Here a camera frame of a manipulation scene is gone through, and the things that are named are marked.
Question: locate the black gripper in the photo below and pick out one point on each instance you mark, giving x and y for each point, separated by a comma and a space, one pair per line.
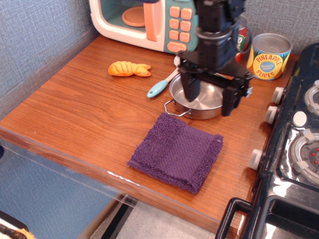
214, 61

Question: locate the small steel pot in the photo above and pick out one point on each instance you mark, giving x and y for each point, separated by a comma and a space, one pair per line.
207, 105

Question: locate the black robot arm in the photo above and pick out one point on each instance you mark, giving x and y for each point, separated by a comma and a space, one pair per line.
218, 13

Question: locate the purple folded towel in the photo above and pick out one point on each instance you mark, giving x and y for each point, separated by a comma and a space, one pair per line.
177, 154

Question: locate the white teal toy spoon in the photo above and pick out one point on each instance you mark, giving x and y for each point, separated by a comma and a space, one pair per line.
161, 85

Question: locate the tomato sauce can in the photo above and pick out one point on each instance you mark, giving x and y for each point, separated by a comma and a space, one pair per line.
241, 36

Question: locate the pineapple slices can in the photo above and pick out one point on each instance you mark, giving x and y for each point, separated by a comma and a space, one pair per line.
268, 56

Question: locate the toy microwave oven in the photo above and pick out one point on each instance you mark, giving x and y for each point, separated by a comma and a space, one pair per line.
169, 24

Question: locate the orange plush croissant toy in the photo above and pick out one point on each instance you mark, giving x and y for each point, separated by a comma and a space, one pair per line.
126, 68

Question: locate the orange microwave turntable plate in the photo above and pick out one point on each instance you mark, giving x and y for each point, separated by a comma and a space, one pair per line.
134, 16

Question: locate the black toy stove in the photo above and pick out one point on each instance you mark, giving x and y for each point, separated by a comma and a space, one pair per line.
285, 201

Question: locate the orange black object corner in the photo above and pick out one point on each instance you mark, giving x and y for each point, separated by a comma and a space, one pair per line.
12, 228

